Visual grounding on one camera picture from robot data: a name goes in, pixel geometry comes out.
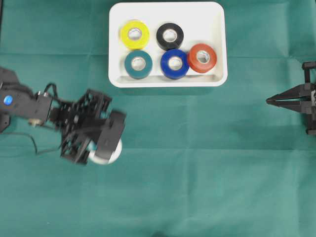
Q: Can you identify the dark green tape roll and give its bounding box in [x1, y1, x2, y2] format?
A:
[124, 50, 153, 79]

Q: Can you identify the black tape roll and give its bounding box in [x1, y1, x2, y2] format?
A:
[156, 23, 184, 51]

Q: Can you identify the white tape roll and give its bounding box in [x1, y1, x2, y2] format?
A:
[88, 139, 122, 165]

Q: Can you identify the green table cloth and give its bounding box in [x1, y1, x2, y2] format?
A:
[0, 0, 316, 237]

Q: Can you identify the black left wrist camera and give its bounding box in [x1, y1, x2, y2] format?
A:
[95, 110, 126, 160]

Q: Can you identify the white plastic tray case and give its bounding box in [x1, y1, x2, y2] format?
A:
[108, 1, 228, 88]

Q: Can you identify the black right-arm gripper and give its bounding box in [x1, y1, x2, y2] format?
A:
[266, 61, 316, 135]

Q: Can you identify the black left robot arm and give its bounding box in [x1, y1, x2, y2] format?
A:
[0, 68, 124, 165]

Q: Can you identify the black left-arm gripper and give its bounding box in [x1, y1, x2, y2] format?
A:
[49, 89, 112, 165]

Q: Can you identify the yellow tape roll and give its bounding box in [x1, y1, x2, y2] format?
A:
[120, 20, 150, 50]

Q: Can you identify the blue tape roll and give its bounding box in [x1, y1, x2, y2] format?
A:
[160, 49, 190, 79]

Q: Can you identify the red tape roll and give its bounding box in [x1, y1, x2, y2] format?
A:
[187, 43, 217, 73]

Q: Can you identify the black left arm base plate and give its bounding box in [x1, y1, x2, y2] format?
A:
[0, 114, 10, 133]

